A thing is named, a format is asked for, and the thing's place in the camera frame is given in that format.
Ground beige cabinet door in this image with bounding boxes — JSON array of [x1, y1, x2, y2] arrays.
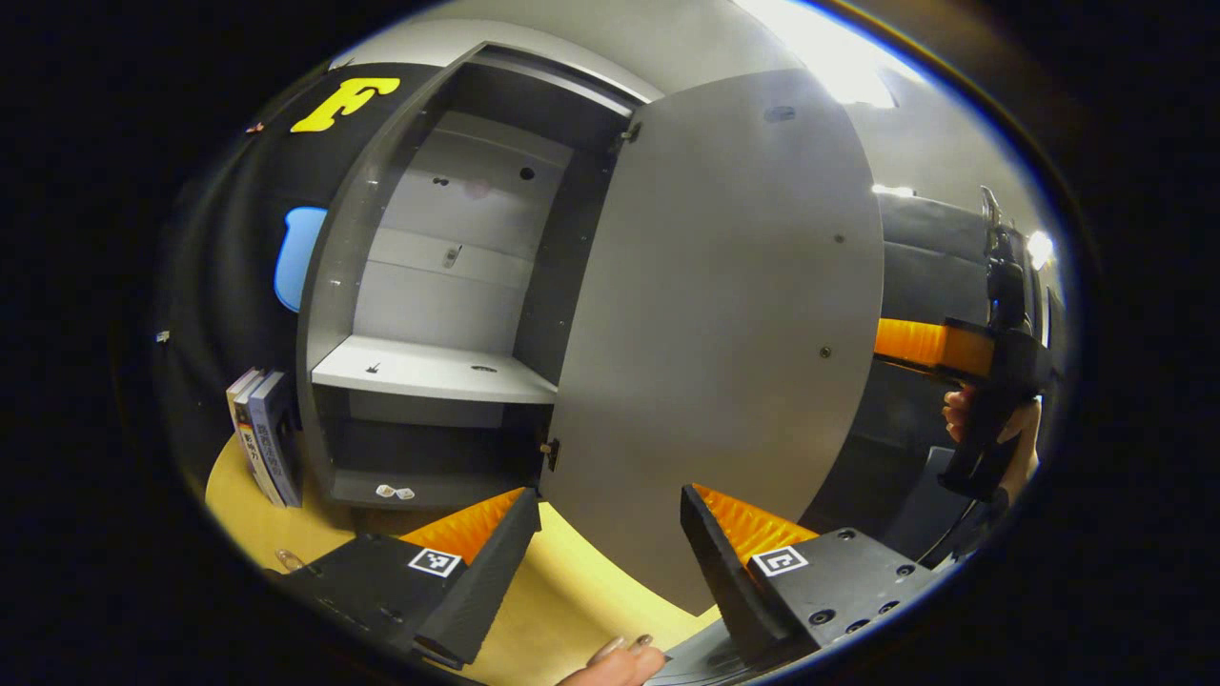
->
[[539, 69, 887, 615]]

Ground grey cabinet shelf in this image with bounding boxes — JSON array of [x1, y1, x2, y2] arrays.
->
[[311, 333, 559, 406]]

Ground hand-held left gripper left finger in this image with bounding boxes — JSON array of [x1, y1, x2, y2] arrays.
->
[[272, 486, 542, 668]]

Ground grey cabinet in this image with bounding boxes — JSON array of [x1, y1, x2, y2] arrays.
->
[[294, 43, 649, 511]]

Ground white spine book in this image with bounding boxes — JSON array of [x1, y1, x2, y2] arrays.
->
[[226, 367, 266, 449]]

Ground blue spine book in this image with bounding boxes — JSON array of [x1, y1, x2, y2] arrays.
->
[[250, 371, 306, 509]]

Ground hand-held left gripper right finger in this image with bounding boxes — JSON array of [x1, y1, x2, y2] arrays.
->
[[680, 483, 941, 663]]

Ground grey spine book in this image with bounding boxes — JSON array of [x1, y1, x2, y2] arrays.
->
[[235, 373, 287, 509]]

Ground black cable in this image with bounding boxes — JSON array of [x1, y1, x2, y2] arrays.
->
[[913, 495, 987, 570]]

